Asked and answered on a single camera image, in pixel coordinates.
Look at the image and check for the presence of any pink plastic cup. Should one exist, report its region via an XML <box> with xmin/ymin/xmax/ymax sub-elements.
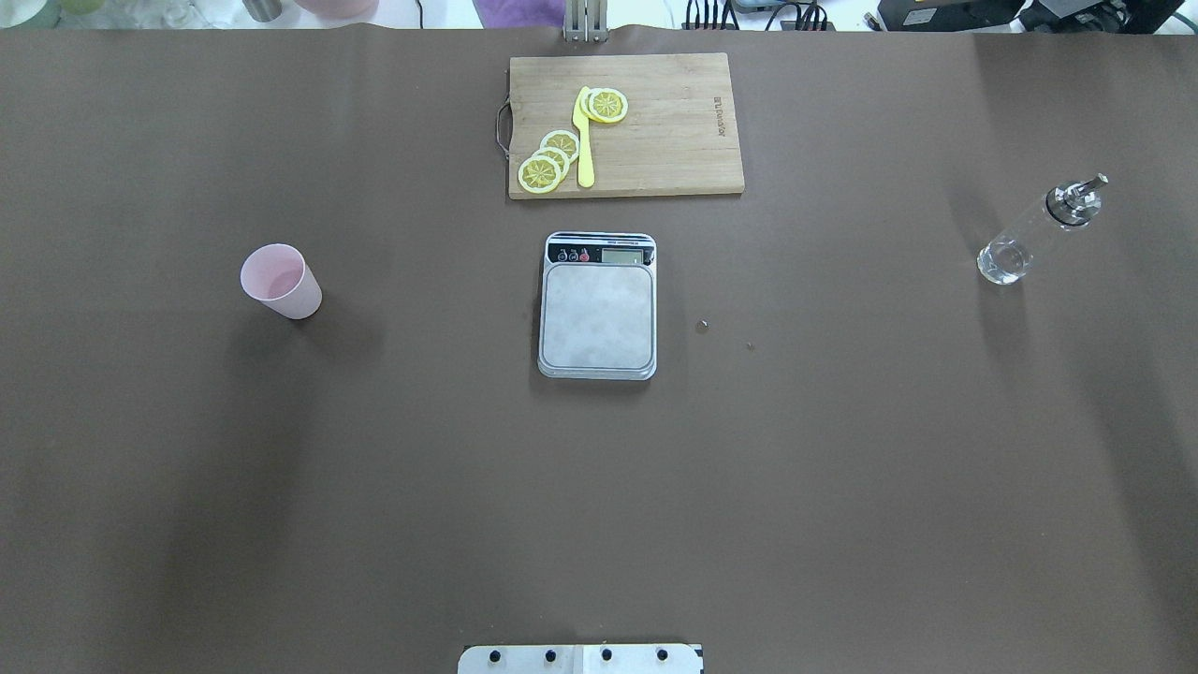
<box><xmin>240</xmin><ymin>242</ymin><xmax>323</xmax><ymax>320</ymax></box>

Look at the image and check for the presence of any silver digital kitchen scale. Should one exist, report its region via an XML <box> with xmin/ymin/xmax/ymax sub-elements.
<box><xmin>536</xmin><ymin>231</ymin><xmax>658</xmax><ymax>381</ymax></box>

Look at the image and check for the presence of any yellow plastic knife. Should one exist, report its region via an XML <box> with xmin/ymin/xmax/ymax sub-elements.
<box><xmin>571</xmin><ymin>86</ymin><xmax>595</xmax><ymax>189</ymax></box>

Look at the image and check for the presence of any lemon slice middle of stack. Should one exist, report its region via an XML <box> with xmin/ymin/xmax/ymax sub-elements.
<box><xmin>534</xmin><ymin>146</ymin><xmax>571</xmax><ymax>174</ymax></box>

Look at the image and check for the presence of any lemon slice back of stack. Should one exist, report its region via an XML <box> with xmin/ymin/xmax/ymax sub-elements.
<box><xmin>540</xmin><ymin>129</ymin><xmax>580</xmax><ymax>162</ymax></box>

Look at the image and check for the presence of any bamboo cutting board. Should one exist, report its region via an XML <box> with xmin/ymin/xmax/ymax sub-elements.
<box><xmin>508</xmin><ymin>51</ymin><xmax>745</xmax><ymax>200</ymax></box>

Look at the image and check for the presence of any lemon slice near knife tip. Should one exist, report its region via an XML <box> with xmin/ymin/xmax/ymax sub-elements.
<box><xmin>582</xmin><ymin>89</ymin><xmax>629</xmax><ymax>125</ymax></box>

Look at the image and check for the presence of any purple cloth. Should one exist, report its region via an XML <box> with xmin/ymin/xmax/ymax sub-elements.
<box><xmin>474</xmin><ymin>0</ymin><xmax>565</xmax><ymax>29</ymax></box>

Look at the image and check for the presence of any black power strip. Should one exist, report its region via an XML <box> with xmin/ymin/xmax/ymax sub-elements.
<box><xmin>677</xmin><ymin>1</ymin><xmax>836</xmax><ymax>34</ymax></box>

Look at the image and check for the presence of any aluminium frame post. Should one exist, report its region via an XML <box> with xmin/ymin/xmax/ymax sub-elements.
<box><xmin>562</xmin><ymin>0</ymin><xmax>609</xmax><ymax>43</ymax></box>

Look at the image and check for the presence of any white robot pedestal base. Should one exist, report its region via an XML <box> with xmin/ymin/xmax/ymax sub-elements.
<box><xmin>456</xmin><ymin>643</ymin><xmax>706</xmax><ymax>673</ymax></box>

